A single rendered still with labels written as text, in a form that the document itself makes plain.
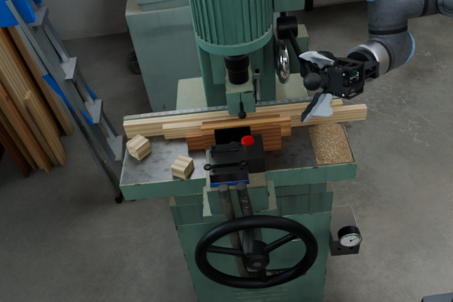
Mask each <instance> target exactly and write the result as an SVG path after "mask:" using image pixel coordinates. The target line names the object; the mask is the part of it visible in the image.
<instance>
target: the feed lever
mask: <svg viewBox="0 0 453 302"><path fill-rule="evenodd" d="M276 30H277V36H278V39H279V40H286V39H289V40H290V42H291V44H292V46H293V49H294V51H295V53H296V56H297V58H298V60H299V62H300V64H301V66H302V68H303V71H304V73H305V77H304V79H303V85H304V86H305V88H306V89H308V90H310V91H315V90H317V89H318V88H320V86H321V85H322V79H321V77H320V76H319V75H318V74H317V73H312V72H311V70H310V68H309V66H308V63H307V61H304V60H301V59H300V58H299V55H301V54H303V53H302V51H301V49H300V47H299V45H298V43H297V41H296V38H297V36H298V25H297V17H296V16H287V13H286V11H283V12H281V17H278V18H277V19H276Z"/></svg>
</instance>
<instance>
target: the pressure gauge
mask: <svg viewBox="0 0 453 302"><path fill-rule="evenodd" d="M338 239H339V243H340V244H341V245H342V246H343V247H354V246H356V245H358V244H360V242H362V239H363V238H362V236H361V233H360V230H359V228H358V227H356V226H345V227H343V228H341V229H340V230H339V231H338ZM353 239H355V240H353ZM350 240H353V241H350Z"/></svg>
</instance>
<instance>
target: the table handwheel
mask: <svg viewBox="0 0 453 302"><path fill-rule="evenodd" d="M261 228H265V229H278V230H282V231H286V232H289V234H287V235H285V236H284V237H282V238H280V239H278V240H276V241H274V242H272V243H270V244H268V245H267V244H266V243H264V242H263V241H262V230H261ZM246 229H254V230H252V231H251V235H252V237H253V244H254V253H253V255H252V256H249V257H248V256H246V255H245V254H244V253H243V250H242V249H235V248H229V247H220V246H215V245H212V244H213V243H214V242H216V241H217V240H219V239H220V238H222V237H224V236H226V235H228V234H231V233H234V232H237V231H242V230H246ZM296 238H300V239H301V240H302V241H303V242H304V244H305V246H306V252H305V255H304V257H303V259H302V260H301V261H300V262H299V263H298V264H296V265H295V266H293V267H292V268H290V269H288V270H285V271H284V272H281V273H278V274H274V275H271V276H267V275H266V272H265V270H264V268H265V267H266V266H267V265H268V264H269V263H270V256H269V253H270V252H271V251H273V250H275V249H277V248H278V247H280V246H282V245H284V244H285V243H288V242H290V241H292V240H294V239H296ZM207 252H210V253H221V254H227V255H234V256H239V257H243V258H244V264H245V266H246V267H248V268H249V269H252V270H258V271H259V273H260V277H255V278H246V277H238V276H231V275H228V274H225V273H222V272H220V271H218V270H217V269H215V268H213V267H212V266H211V265H210V264H209V262H208V261H207V258H206V254H207ZM317 256H318V242H317V240H316V238H315V237H314V235H313V233H312V232H311V231H310V230H309V229H308V228H306V227H305V226H303V225H302V224H300V223H298V222H296V221H294V220H291V219H288V218H284V217H280V216H271V215H252V216H243V217H239V218H234V219H232V220H228V221H226V222H223V223H221V224H219V225H217V226H215V227H213V228H212V229H210V230H209V231H208V232H207V233H206V234H204V236H203V237H202V238H201V239H200V240H199V241H198V244H197V245H196V248H195V253H194V258H195V263H196V265H197V267H198V269H199V270H200V272H201V273H202V274H203V275H204V276H206V277H207V278H209V279H210V280H212V281H214V282H216V283H218V284H221V285H225V286H229V287H233V288H237V289H264V288H269V287H273V286H278V285H281V284H284V283H287V282H290V281H292V280H294V279H296V278H298V277H300V276H301V275H303V274H304V273H306V271H308V270H309V269H310V268H311V267H312V266H313V264H314V262H315V261H316V258H317Z"/></svg>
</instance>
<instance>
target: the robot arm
mask: <svg viewBox="0 0 453 302"><path fill-rule="evenodd" d="M367 13H368V30H369V40H368V41H366V42H364V43H362V44H359V45H357V46H355V47H353V48H352V49H351V50H350V51H349V53H348V56H347V57H334V55H333V54H332V53H331V52H328V51H309V52H306V53H303V54H301V55H299V58H300V59H301V60H304V61H307V63H308V66H309V68H310V70H311V72H312V73H317V74H318V75H319V76H320V77H321V79H322V85H321V86H320V87H321V89H323V91H322V92H316V93H315V95H314V96H313V100H312V102H311V103H310V104H309V105H307V108H306V109H305V111H304V112H302V113H301V122H302V123H304V122H306V121H308V120H310V119H311V118H312V117H330V116H331V115H332V114H333V112H334V109H333V108H332V107H331V106H330V103H331V101H332V99H333V95H334V96H337V97H340V98H345V99H348V100H350V99H352V98H354V97H356V96H358V95H359V94H361V93H363V87H364V85H365V82H370V81H372V80H374V79H376V78H378V77H380V76H382V75H384V74H385V73H388V72H389V71H391V70H393V69H395V68H397V67H400V66H402V65H404V64H405V63H406V62H407V61H408V60H409V59H410V58H411V57H412V56H413V53H414V51H415V41H414V38H413V36H412V35H411V33H410V32H409V31H408V18H415V17H421V16H428V15H433V14H437V13H440V14H442V15H444V16H446V17H449V18H453V0H367ZM361 82H362V85H361ZM352 93H356V94H355V95H353V96H349V95H350V94H352ZM347 95H348V96H347Z"/></svg>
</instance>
